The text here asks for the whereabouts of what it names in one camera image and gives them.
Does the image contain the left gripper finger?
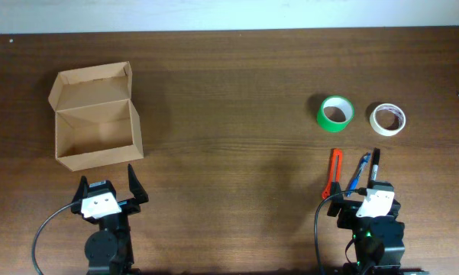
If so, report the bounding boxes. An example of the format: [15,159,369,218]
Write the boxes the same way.
[128,164,149,204]
[72,176,89,202]

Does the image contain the blue pen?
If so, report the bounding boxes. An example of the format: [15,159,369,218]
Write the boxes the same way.
[346,152,371,197]

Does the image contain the orange utility knife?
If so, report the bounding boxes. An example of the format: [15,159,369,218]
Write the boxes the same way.
[322,148,343,199]

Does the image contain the brown cardboard box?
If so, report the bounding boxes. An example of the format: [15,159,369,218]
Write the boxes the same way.
[48,62,144,171]

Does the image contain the beige masking tape roll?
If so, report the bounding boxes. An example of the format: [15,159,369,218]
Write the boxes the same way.
[369,103,406,137]

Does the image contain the green tape roll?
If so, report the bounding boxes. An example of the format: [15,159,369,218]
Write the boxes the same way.
[316,95,354,133]

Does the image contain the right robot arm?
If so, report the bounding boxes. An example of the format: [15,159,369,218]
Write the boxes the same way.
[327,180,405,274]

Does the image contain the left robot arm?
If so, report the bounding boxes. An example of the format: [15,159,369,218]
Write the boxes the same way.
[71,165,149,275]

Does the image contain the black and white marker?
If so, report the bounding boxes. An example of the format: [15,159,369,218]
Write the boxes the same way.
[369,148,380,181]

